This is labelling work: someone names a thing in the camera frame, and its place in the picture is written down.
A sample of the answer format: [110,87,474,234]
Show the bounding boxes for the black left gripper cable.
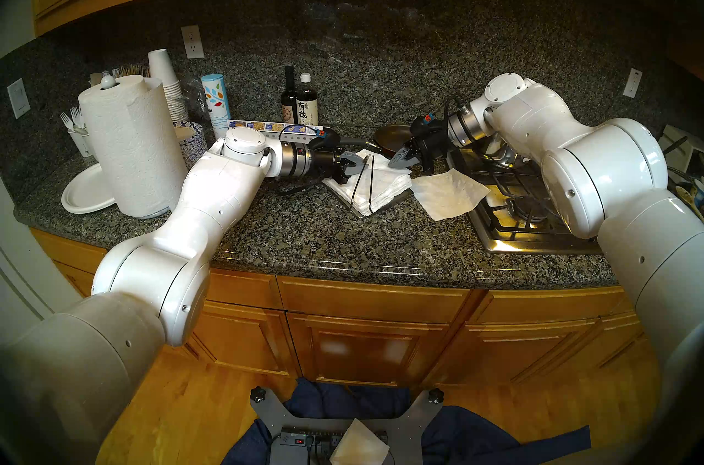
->
[275,124,326,196]

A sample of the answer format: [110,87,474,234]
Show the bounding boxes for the dark blue cloth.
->
[220,377,592,465]

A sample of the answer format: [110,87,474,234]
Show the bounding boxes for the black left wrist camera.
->
[308,127,342,151]

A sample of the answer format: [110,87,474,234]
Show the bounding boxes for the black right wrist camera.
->
[410,113,441,136]

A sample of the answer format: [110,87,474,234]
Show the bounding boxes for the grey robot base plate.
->
[250,387,445,465]

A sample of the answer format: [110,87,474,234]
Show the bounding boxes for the dark glass wine bottle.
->
[280,65,298,125]

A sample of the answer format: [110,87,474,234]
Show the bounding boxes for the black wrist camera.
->
[308,127,342,151]
[410,113,441,136]

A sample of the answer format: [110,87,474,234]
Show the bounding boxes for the dark frying pan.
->
[338,124,430,156]

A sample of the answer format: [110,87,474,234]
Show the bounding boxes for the white paper plate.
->
[61,163,119,215]

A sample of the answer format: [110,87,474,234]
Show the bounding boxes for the metal wire napkin holder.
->
[349,153,413,220]

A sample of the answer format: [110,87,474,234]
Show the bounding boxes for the leaf print cylindrical canister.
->
[201,74,232,140]

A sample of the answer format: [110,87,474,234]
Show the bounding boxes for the white rectangular board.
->
[657,125,704,170]

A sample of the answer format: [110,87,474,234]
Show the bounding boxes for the blue patterned paper bowl stack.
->
[175,121,210,167]

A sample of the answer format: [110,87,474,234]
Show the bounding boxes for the white napkin stack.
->
[322,150,412,217]

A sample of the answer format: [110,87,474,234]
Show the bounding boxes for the white cup with forks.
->
[69,127,94,158]

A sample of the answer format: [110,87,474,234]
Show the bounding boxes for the white paper cup stack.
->
[148,49,190,125]

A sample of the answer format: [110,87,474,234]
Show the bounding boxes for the long white blue wrap box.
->
[228,120,325,136]

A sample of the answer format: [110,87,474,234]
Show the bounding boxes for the stainless gas cooktop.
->
[445,131,606,254]

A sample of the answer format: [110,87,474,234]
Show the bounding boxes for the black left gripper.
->
[309,148,368,184]

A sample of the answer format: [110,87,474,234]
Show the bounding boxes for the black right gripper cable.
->
[445,95,474,132]

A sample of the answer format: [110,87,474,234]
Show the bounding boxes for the white paper towel roll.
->
[78,75,188,220]

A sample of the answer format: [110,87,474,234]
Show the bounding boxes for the single white napkin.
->
[410,170,491,222]

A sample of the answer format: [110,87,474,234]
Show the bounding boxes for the grey power box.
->
[269,430,311,465]

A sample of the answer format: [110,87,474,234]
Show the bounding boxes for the white door panel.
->
[0,178,83,341]

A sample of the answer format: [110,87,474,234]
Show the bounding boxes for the soy sauce bottle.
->
[295,73,319,126]

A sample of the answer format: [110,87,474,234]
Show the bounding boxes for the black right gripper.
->
[388,126,454,176]

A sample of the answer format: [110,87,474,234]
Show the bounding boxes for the patterned ceramic spoon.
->
[676,186,704,228]

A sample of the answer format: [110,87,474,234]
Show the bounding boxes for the wooden lower cabinets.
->
[30,227,661,387]

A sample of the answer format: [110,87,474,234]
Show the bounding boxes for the white tissue sheet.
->
[329,419,390,465]

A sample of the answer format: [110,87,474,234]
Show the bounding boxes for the white light switch plate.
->
[7,78,31,120]

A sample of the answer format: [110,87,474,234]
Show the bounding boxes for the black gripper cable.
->
[275,124,326,196]
[445,95,474,132]

